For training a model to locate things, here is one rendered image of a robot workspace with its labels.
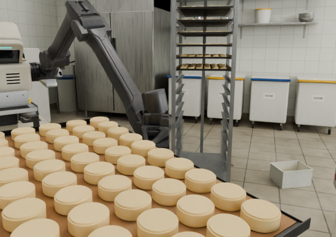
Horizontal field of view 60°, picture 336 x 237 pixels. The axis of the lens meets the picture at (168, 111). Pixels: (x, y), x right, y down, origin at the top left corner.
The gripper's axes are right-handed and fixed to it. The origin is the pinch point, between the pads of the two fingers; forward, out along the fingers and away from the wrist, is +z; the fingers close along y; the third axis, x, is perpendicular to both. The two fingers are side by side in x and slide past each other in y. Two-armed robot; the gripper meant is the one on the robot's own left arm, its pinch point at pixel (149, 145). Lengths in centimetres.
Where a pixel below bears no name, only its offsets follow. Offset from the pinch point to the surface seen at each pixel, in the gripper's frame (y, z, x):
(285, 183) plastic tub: 96, -187, -82
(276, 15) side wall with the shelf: -68, -437, -113
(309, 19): -59, -405, -152
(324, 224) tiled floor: 100, -135, -96
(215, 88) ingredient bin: 43, -386, -22
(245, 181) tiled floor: 101, -195, -49
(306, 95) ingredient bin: 46, -365, -147
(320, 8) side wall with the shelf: -76, -427, -173
